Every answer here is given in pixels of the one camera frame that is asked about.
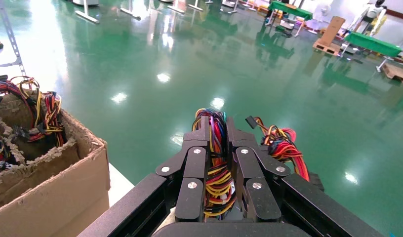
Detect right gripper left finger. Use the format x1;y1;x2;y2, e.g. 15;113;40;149
155;116;211;223

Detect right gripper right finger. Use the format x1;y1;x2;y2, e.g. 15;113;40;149
226;117;291;224

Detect grey power supply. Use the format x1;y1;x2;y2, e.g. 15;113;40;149
192;108;238;221

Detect brown cardboard divider box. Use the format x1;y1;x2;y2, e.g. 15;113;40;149
0;90;111;237

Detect small wooden pallet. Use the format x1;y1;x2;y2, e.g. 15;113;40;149
312;38;342;57

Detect upright cardboard carton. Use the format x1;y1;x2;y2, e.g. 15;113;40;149
319;15;346;47

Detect white stand foot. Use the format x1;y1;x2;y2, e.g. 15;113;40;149
120;0;142;21
167;0;186;15
75;0;100;25

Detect small green cloth table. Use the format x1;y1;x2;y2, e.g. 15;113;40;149
265;0;314;37

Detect white standing fan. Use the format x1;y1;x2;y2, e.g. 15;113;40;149
309;4;332;35

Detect large wooden pallet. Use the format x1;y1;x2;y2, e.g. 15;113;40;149
382;63;403;86

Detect large green cloth table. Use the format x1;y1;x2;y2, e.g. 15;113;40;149
339;31;403;73

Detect coloured wire bundle on supplies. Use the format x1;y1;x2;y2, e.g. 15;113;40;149
245;115;311;183

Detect wire bundles in box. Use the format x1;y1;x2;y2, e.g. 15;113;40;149
0;75;42;132

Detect perforated metal bracket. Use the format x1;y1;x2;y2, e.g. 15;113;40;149
0;0;28;77

